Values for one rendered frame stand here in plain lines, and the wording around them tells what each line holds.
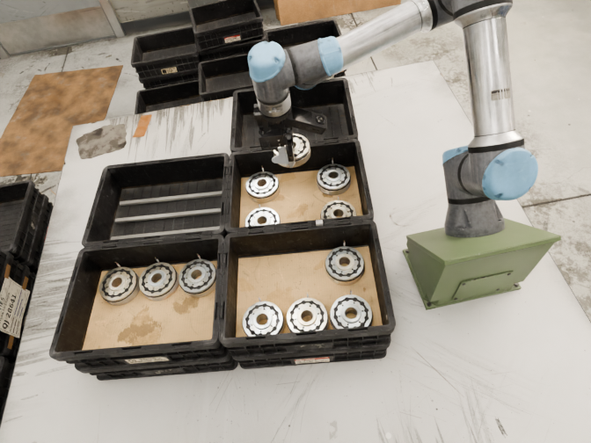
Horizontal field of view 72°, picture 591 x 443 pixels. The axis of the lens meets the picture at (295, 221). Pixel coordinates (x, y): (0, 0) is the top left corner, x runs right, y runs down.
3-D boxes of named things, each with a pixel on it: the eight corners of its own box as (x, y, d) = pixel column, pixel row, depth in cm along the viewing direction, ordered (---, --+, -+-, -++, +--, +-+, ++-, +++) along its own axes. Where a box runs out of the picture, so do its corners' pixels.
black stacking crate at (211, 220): (237, 177, 135) (229, 153, 125) (234, 255, 118) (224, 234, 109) (121, 190, 137) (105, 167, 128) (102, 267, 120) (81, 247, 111)
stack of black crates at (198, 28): (268, 59, 284) (257, -8, 246) (274, 89, 265) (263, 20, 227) (209, 70, 283) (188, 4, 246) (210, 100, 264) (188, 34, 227)
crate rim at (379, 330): (375, 223, 108) (375, 218, 106) (396, 334, 91) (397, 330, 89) (226, 237, 110) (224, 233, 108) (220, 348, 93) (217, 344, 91)
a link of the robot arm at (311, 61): (327, 42, 92) (281, 56, 92) (338, 28, 81) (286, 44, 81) (337, 77, 94) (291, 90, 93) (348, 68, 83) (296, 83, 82)
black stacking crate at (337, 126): (346, 105, 150) (346, 78, 140) (357, 163, 133) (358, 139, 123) (240, 117, 152) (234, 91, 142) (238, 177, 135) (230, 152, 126)
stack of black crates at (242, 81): (275, 98, 260) (266, 49, 232) (281, 129, 242) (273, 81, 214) (214, 109, 259) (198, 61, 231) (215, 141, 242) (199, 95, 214)
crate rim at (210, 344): (226, 237, 110) (224, 233, 108) (220, 348, 93) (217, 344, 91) (83, 251, 112) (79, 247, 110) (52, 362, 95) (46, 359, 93)
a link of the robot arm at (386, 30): (450, -26, 103) (279, 61, 102) (473, -48, 92) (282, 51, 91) (466, 18, 105) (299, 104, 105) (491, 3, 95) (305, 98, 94)
